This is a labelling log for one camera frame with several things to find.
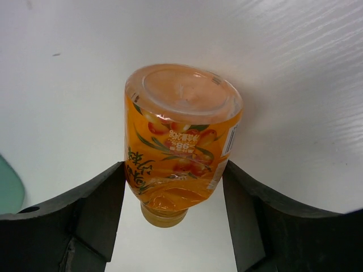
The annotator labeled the green plastic bin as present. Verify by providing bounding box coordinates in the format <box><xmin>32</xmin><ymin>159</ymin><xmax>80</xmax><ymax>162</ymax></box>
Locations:
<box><xmin>0</xmin><ymin>156</ymin><xmax>25</xmax><ymax>215</ymax></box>

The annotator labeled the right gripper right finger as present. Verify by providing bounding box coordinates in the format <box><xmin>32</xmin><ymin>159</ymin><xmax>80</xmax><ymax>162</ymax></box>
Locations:
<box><xmin>223</xmin><ymin>162</ymin><xmax>362</xmax><ymax>271</ymax></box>

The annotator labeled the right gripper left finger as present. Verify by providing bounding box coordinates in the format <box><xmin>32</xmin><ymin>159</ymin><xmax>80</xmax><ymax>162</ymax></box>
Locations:
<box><xmin>1</xmin><ymin>162</ymin><xmax>125</xmax><ymax>271</ymax></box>

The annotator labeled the small orange juice bottle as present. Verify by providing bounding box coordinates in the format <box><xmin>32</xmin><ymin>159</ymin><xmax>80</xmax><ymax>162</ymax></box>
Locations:
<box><xmin>124</xmin><ymin>64</ymin><xmax>243</xmax><ymax>228</ymax></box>

